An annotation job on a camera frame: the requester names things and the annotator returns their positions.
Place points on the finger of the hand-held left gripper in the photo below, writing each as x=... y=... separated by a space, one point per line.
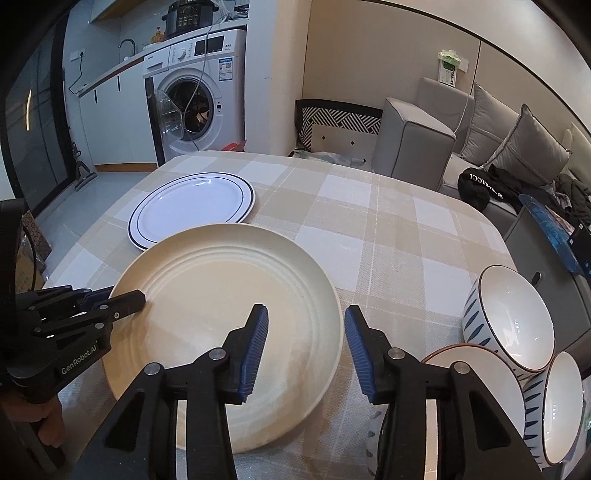
x=129 y=302
x=99 y=296

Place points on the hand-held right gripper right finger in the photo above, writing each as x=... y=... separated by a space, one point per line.
x=358 y=355

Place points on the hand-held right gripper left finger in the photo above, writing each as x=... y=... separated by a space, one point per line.
x=256 y=350

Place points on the cream ribbed plate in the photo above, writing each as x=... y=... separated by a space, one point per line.
x=221 y=277

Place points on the white plate with dark rim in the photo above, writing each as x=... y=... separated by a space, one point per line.
x=194 y=203

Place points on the white bowl blue leaf pattern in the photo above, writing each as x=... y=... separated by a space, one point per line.
x=505 y=392
x=512 y=314
x=561 y=406

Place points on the person's left hand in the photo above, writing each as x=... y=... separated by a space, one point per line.
x=51 y=420

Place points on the cardboard box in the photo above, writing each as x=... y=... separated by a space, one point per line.
x=37 y=235

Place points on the floor mop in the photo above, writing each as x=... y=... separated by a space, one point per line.
x=85 y=180

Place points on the beige checkered tablecloth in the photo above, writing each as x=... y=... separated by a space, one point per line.
x=369 y=230

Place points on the white kitchen counter cabinets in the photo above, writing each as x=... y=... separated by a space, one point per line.
x=120 y=120

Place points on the red bag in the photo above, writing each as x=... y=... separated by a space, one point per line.
x=233 y=146

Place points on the pale blue cloth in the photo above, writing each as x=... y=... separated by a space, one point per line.
x=323 y=157

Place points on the black garment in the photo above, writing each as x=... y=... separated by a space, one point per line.
x=473 y=187

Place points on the grey drawer cabinet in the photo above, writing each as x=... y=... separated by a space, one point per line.
x=568 y=300

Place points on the grey sofa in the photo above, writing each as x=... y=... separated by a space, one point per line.
x=411 y=138

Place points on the blue plastic bag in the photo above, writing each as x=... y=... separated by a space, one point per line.
x=545 y=226

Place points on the black white patterned basket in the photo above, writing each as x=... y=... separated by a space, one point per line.
x=341 y=120

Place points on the white washing machine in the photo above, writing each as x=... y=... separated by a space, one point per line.
x=217 y=74

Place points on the dark box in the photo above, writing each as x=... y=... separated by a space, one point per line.
x=582 y=249

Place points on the kitchen faucet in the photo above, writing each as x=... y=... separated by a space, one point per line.
x=134 y=48

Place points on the yellow figurine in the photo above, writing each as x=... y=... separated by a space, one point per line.
x=158 y=39

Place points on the dark clothes pile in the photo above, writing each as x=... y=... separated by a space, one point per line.
x=572 y=194

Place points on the grey cushion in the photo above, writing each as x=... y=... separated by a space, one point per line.
x=489 y=120
x=531 y=147

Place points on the white upper cabinets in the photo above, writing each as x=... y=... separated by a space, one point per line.
x=108 y=7

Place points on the black pressure cooker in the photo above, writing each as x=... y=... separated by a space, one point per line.
x=189 y=18

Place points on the white wall outlet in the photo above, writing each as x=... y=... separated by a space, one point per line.
x=76 y=55

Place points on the green white wall packet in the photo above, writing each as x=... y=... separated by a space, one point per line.
x=448 y=71

